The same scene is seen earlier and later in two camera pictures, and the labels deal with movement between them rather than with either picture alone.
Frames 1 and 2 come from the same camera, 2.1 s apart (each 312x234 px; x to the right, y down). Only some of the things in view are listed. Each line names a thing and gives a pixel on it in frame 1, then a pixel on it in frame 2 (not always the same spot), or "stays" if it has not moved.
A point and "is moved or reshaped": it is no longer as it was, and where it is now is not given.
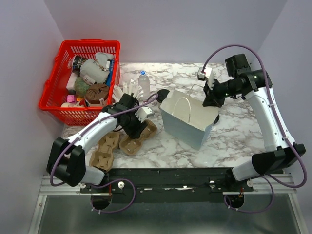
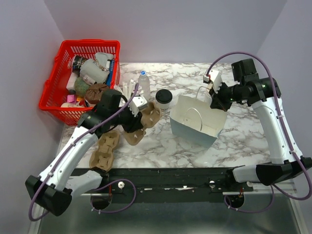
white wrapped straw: (125, 88) stays
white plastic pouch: (97, 69) stays
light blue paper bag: (186, 119) is moved or reshaped
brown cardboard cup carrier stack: (102, 157) stays
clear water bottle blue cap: (144, 84) stays
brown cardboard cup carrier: (133, 146) is moved or reshaped
